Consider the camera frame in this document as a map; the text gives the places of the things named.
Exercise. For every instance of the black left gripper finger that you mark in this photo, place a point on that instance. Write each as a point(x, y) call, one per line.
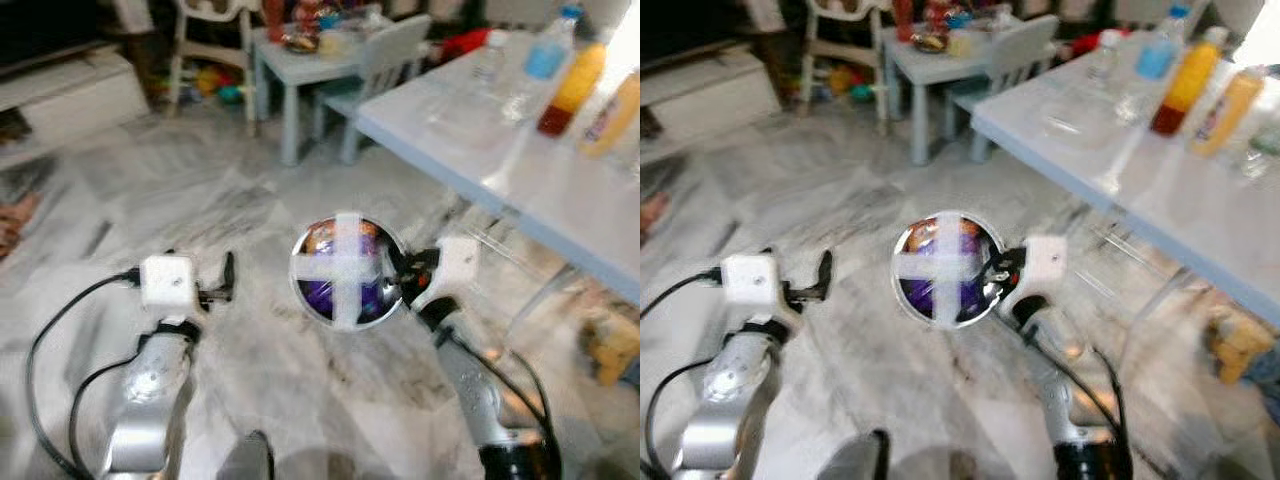
point(229, 275)
point(824, 272)

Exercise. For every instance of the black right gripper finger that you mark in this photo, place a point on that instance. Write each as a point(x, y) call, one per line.
point(395, 262)
point(990, 262)

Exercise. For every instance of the round bowl with taped cross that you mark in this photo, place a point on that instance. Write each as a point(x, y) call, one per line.
point(947, 270)
point(345, 272)

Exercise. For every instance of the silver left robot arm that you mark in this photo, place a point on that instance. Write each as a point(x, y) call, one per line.
point(145, 400)
point(730, 400)

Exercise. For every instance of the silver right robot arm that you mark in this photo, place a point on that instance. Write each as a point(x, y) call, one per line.
point(1065, 400)
point(480, 390)

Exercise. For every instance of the large white table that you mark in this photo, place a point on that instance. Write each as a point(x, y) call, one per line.
point(540, 190)
point(1180, 200)

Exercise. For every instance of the dark grey robot leg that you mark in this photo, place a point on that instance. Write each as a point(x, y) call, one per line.
point(855, 460)
point(248, 460)

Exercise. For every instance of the yellow toy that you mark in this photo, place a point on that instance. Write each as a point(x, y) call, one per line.
point(612, 345)
point(1240, 345)

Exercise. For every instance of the small grey kids chair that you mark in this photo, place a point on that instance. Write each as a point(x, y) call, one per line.
point(385, 55)
point(1010, 55)

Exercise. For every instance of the white low television stand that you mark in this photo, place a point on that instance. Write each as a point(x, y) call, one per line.
point(75, 105)
point(705, 100)

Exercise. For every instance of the small grey kids table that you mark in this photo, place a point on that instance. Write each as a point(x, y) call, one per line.
point(925, 62)
point(300, 65)

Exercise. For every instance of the small clear water bottle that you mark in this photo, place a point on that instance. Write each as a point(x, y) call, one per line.
point(1103, 60)
point(488, 62)

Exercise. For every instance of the orange and red drink bottle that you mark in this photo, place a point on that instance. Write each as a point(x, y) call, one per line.
point(575, 90)
point(1188, 90)

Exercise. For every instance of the orange juice bottle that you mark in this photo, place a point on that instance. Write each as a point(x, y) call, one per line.
point(1228, 115)
point(612, 120)

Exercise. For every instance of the clear bottle with blue label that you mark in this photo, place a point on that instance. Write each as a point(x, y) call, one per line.
point(545, 60)
point(1157, 58)

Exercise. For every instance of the white high chair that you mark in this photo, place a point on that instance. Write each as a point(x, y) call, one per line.
point(840, 15)
point(215, 20)

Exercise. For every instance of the greenish clear bottle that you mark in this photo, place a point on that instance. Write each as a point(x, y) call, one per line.
point(1265, 145)

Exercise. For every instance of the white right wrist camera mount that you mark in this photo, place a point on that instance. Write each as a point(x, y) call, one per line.
point(1040, 265)
point(450, 265)

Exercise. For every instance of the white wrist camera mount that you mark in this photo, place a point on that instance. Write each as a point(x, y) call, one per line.
point(1040, 265)
point(748, 280)
point(450, 265)
point(167, 282)

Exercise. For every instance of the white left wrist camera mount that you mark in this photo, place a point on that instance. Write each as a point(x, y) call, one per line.
point(748, 280)
point(167, 282)

